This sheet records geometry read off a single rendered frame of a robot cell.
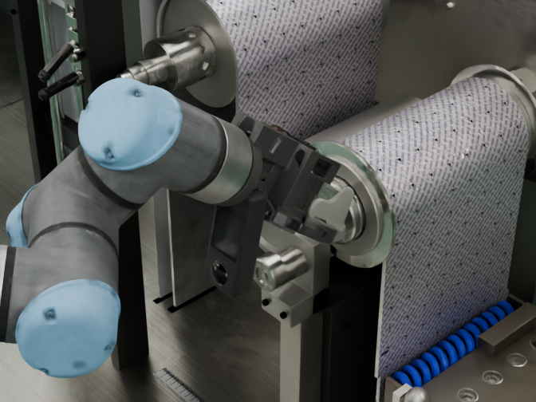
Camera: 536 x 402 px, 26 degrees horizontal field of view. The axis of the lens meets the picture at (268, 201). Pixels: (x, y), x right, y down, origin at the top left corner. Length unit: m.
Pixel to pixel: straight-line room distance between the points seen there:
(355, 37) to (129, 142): 0.57
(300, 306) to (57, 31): 0.44
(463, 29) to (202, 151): 0.60
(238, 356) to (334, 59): 0.43
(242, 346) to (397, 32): 0.47
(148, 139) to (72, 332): 0.17
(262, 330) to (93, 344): 0.76
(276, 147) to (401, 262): 0.26
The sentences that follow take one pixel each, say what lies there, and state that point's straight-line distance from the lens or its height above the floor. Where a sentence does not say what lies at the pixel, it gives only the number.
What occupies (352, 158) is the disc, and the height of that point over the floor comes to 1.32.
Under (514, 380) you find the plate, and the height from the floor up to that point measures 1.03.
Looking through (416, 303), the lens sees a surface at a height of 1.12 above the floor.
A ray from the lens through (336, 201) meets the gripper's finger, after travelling 1.16.
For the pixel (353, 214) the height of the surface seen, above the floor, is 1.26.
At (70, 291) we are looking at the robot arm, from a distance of 0.88.
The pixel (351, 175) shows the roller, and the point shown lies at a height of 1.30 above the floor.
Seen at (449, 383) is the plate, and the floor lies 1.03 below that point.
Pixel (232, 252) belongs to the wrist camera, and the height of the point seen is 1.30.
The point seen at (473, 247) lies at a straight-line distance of 1.38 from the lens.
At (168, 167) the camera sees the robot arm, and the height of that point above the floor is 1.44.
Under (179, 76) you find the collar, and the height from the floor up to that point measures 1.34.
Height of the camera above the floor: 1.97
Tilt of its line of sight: 35 degrees down
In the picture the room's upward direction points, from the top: straight up
